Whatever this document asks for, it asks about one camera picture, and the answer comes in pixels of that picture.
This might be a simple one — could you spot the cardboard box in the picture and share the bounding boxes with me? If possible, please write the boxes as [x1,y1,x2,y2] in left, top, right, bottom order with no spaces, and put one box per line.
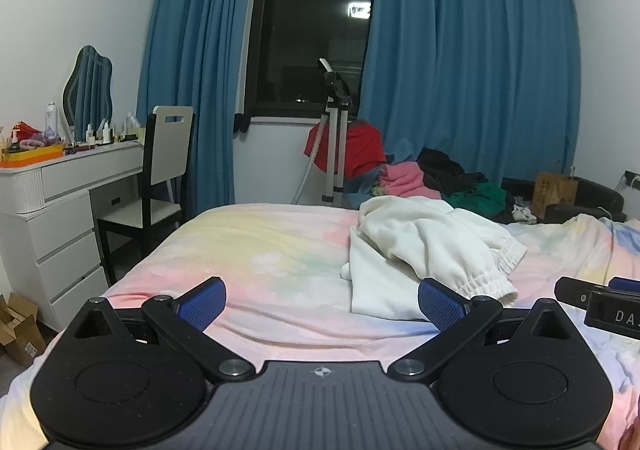
[0,292,48,371]

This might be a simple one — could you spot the dark window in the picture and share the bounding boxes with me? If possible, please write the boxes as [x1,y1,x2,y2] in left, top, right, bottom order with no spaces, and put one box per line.
[242,0,376,120]

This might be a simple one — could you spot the red cloth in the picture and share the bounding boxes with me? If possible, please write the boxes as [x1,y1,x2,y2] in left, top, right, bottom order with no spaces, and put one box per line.
[305,119,388,179]

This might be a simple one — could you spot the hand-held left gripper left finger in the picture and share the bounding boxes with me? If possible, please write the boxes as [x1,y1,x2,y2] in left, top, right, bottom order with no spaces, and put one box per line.
[64,276,257,379]

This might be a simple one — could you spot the white and black chair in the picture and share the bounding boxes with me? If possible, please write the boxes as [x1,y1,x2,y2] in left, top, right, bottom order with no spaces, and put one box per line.
[96,105,195,288]

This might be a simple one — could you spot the green cloth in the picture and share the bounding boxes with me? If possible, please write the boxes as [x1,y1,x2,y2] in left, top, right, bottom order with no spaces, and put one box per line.
[442,181,507,217]

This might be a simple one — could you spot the white pants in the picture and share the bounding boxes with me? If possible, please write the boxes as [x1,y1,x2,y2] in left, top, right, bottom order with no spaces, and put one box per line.
[341,195,528,321]

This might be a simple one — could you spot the white dresser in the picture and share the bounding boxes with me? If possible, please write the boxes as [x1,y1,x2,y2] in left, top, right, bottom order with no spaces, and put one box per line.
[0,139,147,331]

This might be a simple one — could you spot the black sofa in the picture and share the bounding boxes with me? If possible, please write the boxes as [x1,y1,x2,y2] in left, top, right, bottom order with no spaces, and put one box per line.
[501,175,627,224]

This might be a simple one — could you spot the brown paper bag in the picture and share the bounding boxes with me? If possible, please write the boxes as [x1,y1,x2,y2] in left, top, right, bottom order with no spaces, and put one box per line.
[531,161,579,218]

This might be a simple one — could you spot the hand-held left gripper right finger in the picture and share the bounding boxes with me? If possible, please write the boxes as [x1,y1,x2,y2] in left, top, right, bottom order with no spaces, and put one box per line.
[387,277,577,379]

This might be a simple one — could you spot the orange tray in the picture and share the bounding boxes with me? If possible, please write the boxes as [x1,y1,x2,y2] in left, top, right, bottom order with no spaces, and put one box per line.
[0,145,66,169]

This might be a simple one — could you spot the pastel bed blanket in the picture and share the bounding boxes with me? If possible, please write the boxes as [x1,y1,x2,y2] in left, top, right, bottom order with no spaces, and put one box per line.
[0,202,640,450]

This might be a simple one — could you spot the red packet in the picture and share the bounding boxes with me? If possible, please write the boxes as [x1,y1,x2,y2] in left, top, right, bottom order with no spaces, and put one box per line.
[12,120,44,142]

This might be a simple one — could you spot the wavy table mirror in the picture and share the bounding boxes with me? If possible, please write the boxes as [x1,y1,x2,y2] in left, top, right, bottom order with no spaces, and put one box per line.
[62,46,115,143]

